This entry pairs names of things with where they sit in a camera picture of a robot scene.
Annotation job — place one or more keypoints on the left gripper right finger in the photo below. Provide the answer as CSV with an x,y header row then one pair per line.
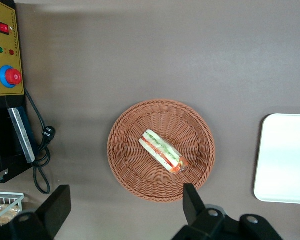
x,y
193,207

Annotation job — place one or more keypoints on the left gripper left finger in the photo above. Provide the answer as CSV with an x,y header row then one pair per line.
x,y
56,212

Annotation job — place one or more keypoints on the triangle sandwich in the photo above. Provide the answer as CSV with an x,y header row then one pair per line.
x,y
160,150

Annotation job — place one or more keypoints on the round brown wicker basket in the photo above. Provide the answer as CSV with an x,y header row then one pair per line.
x,y
140,180

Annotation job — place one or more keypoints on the light rectangular plastic tray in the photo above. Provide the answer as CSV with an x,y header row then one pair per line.
x,y
285,160

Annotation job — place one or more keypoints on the bagged pastry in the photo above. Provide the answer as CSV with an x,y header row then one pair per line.
x,y
2,212

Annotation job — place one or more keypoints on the black sealing machine yellow panel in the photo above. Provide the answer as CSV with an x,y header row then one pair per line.
x,y
7,62

